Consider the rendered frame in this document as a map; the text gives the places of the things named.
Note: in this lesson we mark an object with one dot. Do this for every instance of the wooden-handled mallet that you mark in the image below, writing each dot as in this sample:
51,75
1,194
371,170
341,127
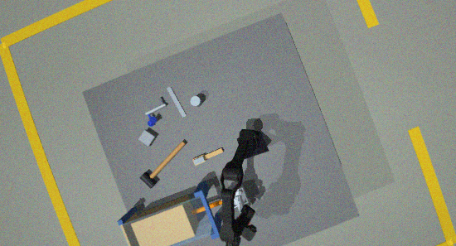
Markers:
149,179

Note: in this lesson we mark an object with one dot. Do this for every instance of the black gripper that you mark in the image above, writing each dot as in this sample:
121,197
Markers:
246,215

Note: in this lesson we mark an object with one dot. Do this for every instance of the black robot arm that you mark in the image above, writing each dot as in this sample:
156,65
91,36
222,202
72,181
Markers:
233,171

